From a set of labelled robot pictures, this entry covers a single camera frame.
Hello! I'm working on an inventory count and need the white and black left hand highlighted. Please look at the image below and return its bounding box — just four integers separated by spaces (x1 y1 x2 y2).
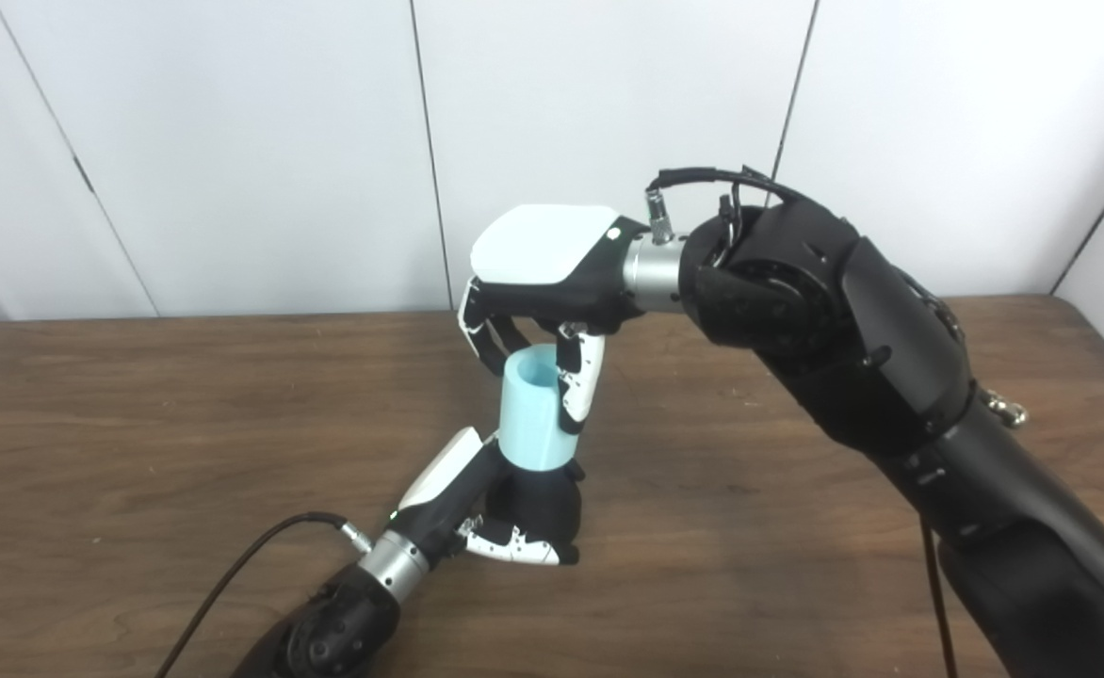
390 427 586 571

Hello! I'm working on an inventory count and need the white and black right hand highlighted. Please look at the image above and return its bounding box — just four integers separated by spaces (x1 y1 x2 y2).
458 204 649 436

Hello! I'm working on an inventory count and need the black funnel-shaped nozzle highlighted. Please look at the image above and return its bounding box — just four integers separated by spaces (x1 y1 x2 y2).
481 457 583 552

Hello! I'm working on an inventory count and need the light-blue short hose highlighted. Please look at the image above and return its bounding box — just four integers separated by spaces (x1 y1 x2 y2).
498 344 574 472

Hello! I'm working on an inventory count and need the silver metal clasp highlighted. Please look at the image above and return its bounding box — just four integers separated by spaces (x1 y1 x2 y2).
981 388 1029 429

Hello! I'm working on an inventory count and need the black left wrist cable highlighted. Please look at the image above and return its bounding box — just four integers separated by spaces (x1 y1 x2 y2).
154 511 374 678

